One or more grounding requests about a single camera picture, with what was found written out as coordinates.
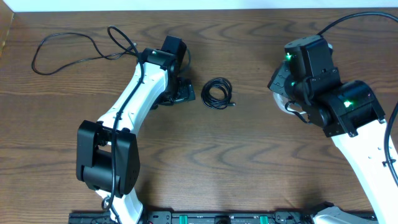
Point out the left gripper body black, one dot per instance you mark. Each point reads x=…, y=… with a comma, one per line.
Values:
x=180, y=92

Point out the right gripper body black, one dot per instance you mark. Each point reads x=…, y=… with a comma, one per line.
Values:
x=280, y=83

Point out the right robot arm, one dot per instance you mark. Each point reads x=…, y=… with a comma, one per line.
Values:
x=308, y=85

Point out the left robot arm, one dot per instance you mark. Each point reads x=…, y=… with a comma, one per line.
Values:
x=107, y=157

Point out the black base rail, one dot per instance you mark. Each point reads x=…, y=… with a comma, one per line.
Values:
x=167, y=217

